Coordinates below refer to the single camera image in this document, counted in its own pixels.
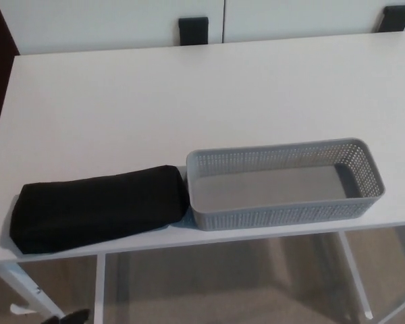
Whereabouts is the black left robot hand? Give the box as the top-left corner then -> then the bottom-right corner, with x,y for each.
43,308 -> 91,324

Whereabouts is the white table leg frame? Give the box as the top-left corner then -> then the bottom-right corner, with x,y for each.
338,230 -> 374,320
0,252 -> 106,324

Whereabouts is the grey perforated plastic basket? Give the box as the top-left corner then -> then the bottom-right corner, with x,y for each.
185,136 -> 387,234

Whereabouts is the black fabric pencil case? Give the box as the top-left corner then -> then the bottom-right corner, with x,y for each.
8,163 -> 192,255

